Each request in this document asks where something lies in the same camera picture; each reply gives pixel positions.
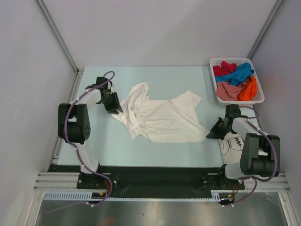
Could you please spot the magenta t-shirt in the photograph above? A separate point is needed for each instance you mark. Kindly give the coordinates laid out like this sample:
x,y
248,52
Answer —
x,y
224,69

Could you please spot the aluminium frame rail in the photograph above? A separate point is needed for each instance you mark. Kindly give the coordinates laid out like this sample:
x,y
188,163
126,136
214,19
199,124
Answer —
x,y
65,181

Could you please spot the blue t-shirt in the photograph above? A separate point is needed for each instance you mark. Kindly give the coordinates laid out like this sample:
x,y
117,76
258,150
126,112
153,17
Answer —
x,y
242,73

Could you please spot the white plastic laundry basket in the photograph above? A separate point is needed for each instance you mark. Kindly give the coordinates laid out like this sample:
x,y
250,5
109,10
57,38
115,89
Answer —
x,y
259,98

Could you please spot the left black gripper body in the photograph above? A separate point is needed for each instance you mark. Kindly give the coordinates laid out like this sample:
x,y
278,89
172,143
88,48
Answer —
x,y
110,102

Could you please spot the left aluminium corner post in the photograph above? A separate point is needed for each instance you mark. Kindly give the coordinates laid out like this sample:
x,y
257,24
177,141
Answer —
x,y
56,33

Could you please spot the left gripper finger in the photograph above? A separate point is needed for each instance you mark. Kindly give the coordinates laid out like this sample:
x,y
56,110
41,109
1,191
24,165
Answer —
x,y
116,100
115,109

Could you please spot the white robot print t-shirt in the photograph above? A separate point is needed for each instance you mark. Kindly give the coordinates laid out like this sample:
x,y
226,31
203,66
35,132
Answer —
x,y
161,121

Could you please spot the orange t-shirt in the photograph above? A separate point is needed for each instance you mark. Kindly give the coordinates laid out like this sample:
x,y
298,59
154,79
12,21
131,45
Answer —
x,y
249,91

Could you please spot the right aluminium corner post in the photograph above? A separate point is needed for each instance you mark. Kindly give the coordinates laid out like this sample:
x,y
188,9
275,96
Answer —
x,y
266,26

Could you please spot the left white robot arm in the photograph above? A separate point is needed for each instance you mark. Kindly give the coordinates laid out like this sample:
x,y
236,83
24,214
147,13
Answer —
x,y
74,123

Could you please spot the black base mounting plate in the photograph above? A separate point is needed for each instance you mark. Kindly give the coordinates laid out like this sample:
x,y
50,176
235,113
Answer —
x,y
153,182

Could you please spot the white slotted cable duct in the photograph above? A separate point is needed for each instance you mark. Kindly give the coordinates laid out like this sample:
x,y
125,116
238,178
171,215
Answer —
x,y
91,196

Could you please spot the dusty pink t-shirt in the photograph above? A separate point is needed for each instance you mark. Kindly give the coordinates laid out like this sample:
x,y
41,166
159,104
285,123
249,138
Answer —
x,y
227,92

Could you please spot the folded white cartoon t-shirt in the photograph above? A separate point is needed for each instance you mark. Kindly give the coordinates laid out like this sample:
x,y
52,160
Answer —
x,y
231,148

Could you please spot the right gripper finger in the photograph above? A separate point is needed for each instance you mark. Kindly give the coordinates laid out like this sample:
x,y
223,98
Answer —
x,y
213,130
214,136

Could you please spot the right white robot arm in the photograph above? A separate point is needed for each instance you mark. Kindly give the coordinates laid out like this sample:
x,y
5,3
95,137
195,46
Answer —
x,y
260,156

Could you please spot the aluminium corner post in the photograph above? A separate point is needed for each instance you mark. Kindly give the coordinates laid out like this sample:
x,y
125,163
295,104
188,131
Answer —
x,y
266,26
56,33

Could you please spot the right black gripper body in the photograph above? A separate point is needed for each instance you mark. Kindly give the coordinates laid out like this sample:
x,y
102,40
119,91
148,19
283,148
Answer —
x,y
221,129

